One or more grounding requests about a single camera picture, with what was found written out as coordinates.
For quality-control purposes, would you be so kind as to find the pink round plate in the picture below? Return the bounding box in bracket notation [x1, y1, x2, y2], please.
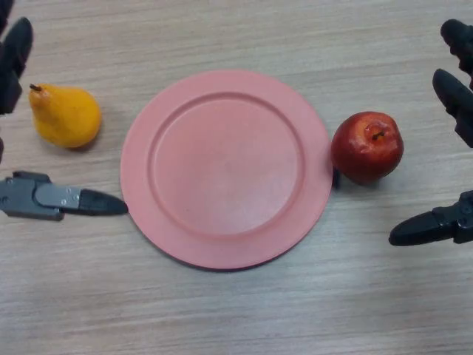
[120, 70, 333, 273]

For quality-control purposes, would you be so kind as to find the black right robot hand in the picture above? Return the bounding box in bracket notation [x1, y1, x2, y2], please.
[388, 18, 473, 247]

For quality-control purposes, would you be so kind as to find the yellow pear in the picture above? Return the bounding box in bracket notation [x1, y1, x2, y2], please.
[29, 84, 102, 149]

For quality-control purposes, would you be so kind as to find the red apple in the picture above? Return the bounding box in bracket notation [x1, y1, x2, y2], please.
[330, 111, 405, 186]

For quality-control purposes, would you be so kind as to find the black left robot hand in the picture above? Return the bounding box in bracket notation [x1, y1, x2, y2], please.
[0, 0, 129, 222]

